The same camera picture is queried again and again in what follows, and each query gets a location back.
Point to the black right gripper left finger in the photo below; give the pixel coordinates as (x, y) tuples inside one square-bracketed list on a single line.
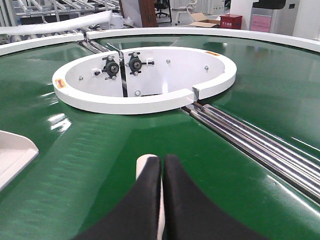
[(136, 215)]

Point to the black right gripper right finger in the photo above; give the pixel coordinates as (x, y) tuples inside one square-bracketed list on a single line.
[(191, 215)]

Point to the pink hand brush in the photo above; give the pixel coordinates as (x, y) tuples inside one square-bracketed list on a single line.
[(140, 164)]

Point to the pink plastic dustpan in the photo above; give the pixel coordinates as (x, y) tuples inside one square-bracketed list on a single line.
[(16, 152)]

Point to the green conveyor belt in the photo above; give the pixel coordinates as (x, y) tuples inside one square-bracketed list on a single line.
[(87, 161)]

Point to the roller conveyor rack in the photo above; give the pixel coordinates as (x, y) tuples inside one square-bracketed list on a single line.
[(20, 12)]

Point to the chrome rollers right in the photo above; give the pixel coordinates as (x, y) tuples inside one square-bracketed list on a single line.
[(297, 170)]

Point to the chrome rollers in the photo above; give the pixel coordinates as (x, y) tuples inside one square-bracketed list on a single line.
[(93, 46), (297, 170)]

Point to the orange warning sticker left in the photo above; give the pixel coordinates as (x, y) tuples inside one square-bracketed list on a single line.
[(60, 83)]

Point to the orange warning sticker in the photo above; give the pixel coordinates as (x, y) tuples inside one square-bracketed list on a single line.
[(60, 83), (212, 53)]

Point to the orange warning sticker top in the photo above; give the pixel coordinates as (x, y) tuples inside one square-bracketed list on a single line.
[(212, 53)]

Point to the chrome rollers top left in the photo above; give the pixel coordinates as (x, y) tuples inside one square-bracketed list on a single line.
[(93, 46)]

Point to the open cardboard box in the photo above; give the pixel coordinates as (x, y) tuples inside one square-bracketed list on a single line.
[(200, 20)]

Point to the red box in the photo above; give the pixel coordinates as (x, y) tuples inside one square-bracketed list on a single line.
[(231, 21)]

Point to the white chair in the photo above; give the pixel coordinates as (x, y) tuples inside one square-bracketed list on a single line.
[(190, 6)]

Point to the white foam roll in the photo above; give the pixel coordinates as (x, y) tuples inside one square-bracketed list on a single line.
[(65, 25)]

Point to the black office chair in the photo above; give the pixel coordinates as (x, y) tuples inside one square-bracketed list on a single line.
[(161, 5)]

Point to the white outer rim right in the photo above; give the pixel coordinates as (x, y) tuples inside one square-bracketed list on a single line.
[(298, 42)]

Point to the white rim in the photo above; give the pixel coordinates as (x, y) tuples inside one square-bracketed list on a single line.
[(298, 42), (39, 42)]

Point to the white outer rim left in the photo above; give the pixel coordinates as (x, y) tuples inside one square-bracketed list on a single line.
[(39, 42)]

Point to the grey kiosk machine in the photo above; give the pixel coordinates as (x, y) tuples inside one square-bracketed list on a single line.
[(274, 16)]

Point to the left black bearing mount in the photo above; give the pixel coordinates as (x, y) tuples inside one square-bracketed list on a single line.
[(111, 68)]

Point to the black bearing mount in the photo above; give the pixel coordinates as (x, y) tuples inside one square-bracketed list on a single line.
[(111, 68), (135, 64)]

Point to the right black bearing mount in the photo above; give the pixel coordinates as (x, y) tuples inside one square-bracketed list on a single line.
[(135, 64)]

